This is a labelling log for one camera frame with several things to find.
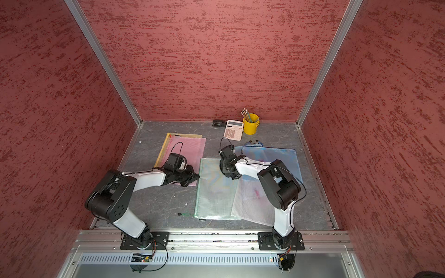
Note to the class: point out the yellow mesh document bag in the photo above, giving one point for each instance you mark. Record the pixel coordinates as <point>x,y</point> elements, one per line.
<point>166,142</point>

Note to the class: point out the green mesh document bag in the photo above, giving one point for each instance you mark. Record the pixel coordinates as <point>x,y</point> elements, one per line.
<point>215,193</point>

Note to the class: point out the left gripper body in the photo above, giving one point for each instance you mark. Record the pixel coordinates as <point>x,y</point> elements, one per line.
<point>185,177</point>

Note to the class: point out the pink calculator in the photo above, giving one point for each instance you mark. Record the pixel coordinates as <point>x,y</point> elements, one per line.
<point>234,130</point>

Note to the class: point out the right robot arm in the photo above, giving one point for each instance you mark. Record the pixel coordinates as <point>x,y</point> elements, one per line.
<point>281,187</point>

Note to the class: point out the pink mesh document bag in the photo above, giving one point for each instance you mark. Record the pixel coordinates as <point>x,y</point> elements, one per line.
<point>191,148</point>

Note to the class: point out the left circuit board with cables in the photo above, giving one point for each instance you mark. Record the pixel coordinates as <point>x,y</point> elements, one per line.
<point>141,260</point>

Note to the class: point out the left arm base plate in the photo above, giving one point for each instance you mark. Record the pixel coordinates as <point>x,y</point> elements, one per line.
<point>149,241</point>

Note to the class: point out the blue mesh document bag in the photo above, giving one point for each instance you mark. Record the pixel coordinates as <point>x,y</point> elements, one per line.
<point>268,154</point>

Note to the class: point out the right black connector box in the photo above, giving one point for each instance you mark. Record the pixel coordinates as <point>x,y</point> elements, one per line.
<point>286,260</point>

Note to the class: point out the clear white mesh document bag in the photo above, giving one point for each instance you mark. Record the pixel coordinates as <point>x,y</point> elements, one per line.
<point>251,203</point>

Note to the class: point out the dark grey cloth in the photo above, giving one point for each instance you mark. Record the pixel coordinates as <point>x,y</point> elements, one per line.
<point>226,168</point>

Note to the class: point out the pencils in mug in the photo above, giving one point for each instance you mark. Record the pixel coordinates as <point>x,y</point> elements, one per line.
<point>246,115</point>

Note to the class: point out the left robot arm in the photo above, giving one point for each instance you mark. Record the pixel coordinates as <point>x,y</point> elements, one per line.
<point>111,198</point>

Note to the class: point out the aluminium front rail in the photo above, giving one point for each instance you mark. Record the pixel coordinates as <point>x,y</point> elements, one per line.
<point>212,241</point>

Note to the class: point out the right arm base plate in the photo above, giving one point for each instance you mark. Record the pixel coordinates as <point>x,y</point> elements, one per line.
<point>273,241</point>

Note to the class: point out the yellow mug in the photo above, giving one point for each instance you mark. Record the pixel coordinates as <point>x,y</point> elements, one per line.
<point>250,128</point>

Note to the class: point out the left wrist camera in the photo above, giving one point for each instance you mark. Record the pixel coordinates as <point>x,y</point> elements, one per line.
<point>175,162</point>

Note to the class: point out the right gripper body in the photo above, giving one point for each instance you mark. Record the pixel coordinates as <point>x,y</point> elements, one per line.
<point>227,163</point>

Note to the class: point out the black stapler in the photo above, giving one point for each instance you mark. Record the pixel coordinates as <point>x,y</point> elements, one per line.
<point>219,123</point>

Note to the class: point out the perforated metal strip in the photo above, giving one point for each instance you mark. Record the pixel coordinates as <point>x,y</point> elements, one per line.
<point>183,259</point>

